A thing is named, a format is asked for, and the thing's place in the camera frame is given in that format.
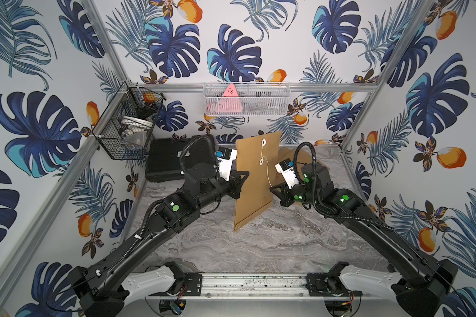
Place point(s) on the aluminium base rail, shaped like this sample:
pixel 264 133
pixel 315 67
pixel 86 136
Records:
pixel 261 285

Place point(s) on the black wire basket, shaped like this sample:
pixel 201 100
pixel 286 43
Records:
pixel 127 129

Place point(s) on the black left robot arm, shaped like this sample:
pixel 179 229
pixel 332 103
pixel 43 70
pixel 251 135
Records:
pixel 106 287

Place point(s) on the pink triangle item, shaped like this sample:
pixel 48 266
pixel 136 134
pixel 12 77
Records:
pixel 229 102

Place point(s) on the clear white mesh wall basket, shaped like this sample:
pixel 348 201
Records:
pixel 258 99

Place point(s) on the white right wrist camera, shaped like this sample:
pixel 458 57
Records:
pixel 286 169

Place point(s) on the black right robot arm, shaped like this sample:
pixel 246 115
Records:
pixel 418 283

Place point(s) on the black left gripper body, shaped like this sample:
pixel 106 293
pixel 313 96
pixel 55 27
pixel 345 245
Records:
pixel 238 183

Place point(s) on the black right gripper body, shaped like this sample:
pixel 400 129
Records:
pixel 297 194

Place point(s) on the black plastic tool case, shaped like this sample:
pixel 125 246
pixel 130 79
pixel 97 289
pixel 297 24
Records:
pixel 164 155

